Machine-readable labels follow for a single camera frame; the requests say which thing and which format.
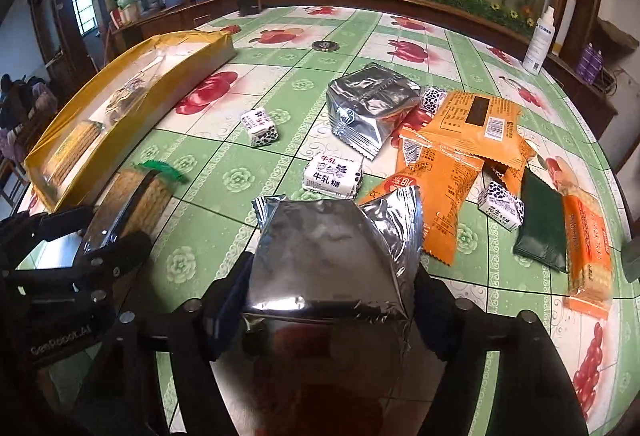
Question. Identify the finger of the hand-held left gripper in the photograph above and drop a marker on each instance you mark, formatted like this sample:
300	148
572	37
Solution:
120	258
127	206

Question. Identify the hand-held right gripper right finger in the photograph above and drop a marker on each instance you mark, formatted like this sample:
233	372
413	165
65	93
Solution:
435	326

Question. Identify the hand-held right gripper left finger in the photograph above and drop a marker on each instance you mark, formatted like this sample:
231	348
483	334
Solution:
227	313

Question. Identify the cracker packet with green tab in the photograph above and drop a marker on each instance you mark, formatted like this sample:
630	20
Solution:
157	206

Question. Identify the yellow cardboard box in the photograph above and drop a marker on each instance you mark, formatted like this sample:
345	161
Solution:
125	135

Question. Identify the silver foil snack packet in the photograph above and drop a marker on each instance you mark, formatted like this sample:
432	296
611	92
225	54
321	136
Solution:
325	256

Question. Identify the long orange snack packet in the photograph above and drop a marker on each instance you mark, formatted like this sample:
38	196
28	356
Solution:
442	206

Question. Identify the large orange packet with barcode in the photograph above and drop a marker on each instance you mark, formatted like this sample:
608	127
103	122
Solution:
457	115

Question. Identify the clear cracker packet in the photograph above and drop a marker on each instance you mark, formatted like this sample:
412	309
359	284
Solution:
75	149

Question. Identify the clear wrapped dark snack packet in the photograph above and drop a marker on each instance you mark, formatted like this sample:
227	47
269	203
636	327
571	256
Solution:
125	98

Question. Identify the small white candy packet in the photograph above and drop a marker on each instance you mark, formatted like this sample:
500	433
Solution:
500	208
259	128

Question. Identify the dark cloth pile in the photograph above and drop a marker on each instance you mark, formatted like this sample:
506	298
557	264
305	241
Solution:
22	110

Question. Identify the dark green packet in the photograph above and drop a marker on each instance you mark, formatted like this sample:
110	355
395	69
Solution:
542	226

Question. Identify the orange cracker packet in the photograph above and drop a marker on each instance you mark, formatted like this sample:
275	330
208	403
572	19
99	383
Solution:
587	246

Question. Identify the wide white candy packet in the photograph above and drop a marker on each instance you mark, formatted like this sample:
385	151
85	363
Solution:
332	175

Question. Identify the green fruit print tablecloth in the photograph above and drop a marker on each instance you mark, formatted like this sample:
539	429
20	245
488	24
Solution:
280	80

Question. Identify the green and white packet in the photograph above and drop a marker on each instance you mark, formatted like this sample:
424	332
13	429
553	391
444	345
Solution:
124	4

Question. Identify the silver foil packet on table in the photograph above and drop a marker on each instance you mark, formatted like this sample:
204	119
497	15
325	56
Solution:
370	110

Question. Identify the spotted white candy packet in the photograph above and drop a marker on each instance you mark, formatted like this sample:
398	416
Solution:
432	99

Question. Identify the small dark box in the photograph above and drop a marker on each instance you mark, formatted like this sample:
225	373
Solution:
248	3

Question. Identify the round metal disc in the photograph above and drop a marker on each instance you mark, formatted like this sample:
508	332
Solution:
326	46

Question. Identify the white spray bottle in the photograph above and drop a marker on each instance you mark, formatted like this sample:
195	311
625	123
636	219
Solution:
539	43

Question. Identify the purple bottle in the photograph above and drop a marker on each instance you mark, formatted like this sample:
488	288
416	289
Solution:
584	63
596	65

